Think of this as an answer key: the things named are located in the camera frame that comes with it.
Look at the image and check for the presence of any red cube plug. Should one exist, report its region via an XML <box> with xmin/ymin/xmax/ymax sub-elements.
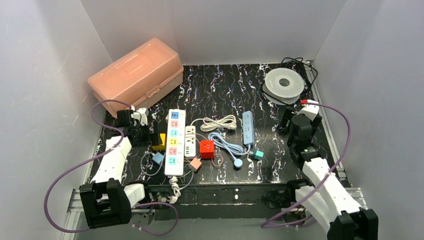
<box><xmin>199</xmin><ymin>140</ymin><xmax>215</xmax><ymax>160</ymax></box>

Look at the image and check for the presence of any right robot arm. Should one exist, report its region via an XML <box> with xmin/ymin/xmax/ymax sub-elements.
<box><xmin>283</xmin><ymin>105</ymin><xmax>379</xmax><ymax>240</ymax></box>

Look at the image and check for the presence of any white cord of large strip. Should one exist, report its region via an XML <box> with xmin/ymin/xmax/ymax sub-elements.
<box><xmin>167</xmin><ymin>174</ymin><xmax>182</xmax><ymax>204</ymax></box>

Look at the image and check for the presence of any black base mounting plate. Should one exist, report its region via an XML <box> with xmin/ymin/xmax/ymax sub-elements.
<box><xmin>148</xmin><ymin>183</ymin><xmax>295</xmax><ymax>221</ymax></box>

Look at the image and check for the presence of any light blue charger plug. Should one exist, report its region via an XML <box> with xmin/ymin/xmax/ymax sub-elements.
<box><xmin>152</xmin><ymin>152</ymin><xmax>165</xmax><ymax>166</ymax></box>

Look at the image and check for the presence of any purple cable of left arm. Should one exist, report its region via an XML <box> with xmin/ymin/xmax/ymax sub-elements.
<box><xmin>43</xmin><ymin>99</ymin><xmax>179</xmax><ymax>237</ymax></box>

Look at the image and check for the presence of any white LED strip reel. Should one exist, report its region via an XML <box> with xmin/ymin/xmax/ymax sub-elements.
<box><xmin>262</xmin><ymin>68</ymin><xmax>305</xmax><ymax>105</ymax></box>

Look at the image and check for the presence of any black cable behind reel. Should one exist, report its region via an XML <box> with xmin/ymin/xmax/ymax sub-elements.
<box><xmin>280</xmin><ymin>56</ymin><xmax>319</xmax><ymax>100</ymax></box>

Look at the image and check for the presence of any light blue strip cord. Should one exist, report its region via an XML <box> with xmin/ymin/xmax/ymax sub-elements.
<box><xmin>207</xmin><ymin>131</ymin><xmax>253</xmax><ymax>170</ymax></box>

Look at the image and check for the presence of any large white power strip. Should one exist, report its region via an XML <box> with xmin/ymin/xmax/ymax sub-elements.
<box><xmin>164</xmin><ymin>109</ymin><xmax>186</xmax><ymax>177</ymax></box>

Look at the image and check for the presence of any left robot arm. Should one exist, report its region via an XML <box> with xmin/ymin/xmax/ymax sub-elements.
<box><xmin>79</xmin><ymin>107</ymin><xmax>153</xmax><ymax>229</ymax></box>

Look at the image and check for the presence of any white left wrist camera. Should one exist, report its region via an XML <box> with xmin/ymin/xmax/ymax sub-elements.
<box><xmin>131</xmin><ymin>106</ymin><xmax>149</xmax><ymax>126</ymax></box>

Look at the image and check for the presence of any light blue power strip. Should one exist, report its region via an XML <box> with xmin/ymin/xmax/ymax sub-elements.
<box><xmin>242</xmin><ymin>110</ymin><xmax>255</xmax><ymax>146</ymax></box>

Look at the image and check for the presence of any yellow cube socket adapter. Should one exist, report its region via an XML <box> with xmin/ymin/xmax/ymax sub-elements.
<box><xmin>150</xmin><ymin>133</ymin><xmax>166</xmax><ymax>151</ymax></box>

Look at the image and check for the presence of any pink charger plug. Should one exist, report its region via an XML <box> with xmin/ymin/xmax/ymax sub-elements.
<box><xmin>188</xmin><ymin>157</ymin><xmax>202</xmax><ymax>172</ymax></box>

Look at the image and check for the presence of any white power cord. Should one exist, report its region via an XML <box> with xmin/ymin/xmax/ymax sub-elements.
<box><xmin>190</xmin><ymin>114</ymin><xmax>238</xmax><ymax>133</ymax></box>

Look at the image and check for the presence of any teal charger plug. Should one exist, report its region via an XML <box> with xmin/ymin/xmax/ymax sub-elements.
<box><xmin>249</xmin><ymin>150</ymin><xmax>264</xmax><ymax>161</ymax></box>

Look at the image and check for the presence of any pink thin cable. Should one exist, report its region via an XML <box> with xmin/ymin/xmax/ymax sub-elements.
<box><xmin>188</xmin><ymin>132</ymin><xmax>226</xmax><ymax>170</ymax></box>

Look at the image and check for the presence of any pink translucent storage box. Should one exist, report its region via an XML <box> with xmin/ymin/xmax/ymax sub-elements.
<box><xmin>87</xmin><ymin>38</ymin><xmax>184</xmax><ymax>117</ymax></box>

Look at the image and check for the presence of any small white USB power strip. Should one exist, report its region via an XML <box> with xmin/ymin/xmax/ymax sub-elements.
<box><xmin>184</xmin><ymin>125</ymin><xmax>197</xmax><ymax>160</ymax></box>

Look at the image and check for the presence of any mint green thin cable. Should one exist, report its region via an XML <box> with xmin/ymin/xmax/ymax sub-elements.
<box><xmin>140</xmin><ymin>150</ymin><xmax>196</xmax><ymax>190</ymax></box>

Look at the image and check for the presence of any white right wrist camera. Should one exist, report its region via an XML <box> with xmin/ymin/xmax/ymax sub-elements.
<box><xmin>296</xmin><ymin>104</ymin><xmax>320</xmax><ymax>121</ymax></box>

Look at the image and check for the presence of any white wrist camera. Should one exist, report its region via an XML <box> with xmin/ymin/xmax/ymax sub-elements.
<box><xmin>296</xmin><ymin>104</ymin><xmax>320</xmax><ymax>121</ymax></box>
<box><xmin>131</xmin><ymin>106</ymin><xmax>149</xmax><ymax>126</ymax></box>

